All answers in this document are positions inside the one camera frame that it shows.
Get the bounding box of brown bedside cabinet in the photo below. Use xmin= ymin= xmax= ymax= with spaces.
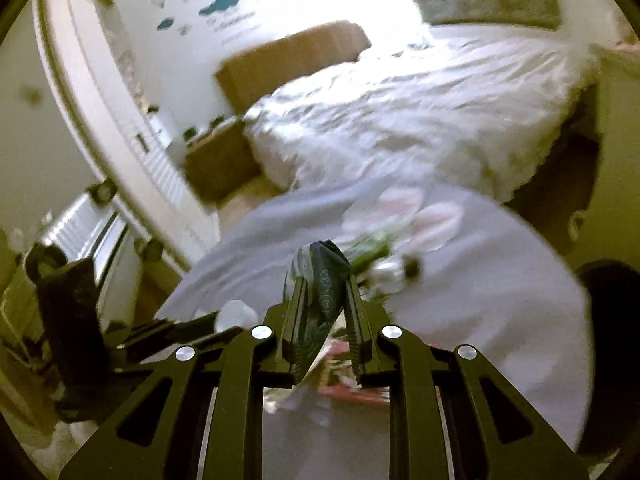
xmin=183 ymin=117 xmax=260 ymax=202

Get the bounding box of black round trash bin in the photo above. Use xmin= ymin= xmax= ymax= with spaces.
xmin=578 ymin=260 xmax=639 ymax=456

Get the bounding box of white dresser cabinet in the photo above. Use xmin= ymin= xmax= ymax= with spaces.
xmin=566 ymin=48 xmax=639 ymax=270

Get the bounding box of green snack wrapper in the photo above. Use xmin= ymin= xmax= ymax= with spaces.
xmin=345 ymin=230 xmax=407 ymax=274

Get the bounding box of dark wrapper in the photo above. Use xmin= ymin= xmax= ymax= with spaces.
xmin=283 ymin=240 xmax=352 ymax=384

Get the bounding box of white rumpled bed duvet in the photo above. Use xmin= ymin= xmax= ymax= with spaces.
xmin=244 ymin=34 xmax=599 ymax=203

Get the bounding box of floral purple table cloth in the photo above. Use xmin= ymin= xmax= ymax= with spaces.
xmin=158 ymin=179 xmax=591 ymax=479

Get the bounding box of red brown snack packet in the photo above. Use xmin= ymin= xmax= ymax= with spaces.
xmin=317 ymin=339 xmax=390 ymax=406

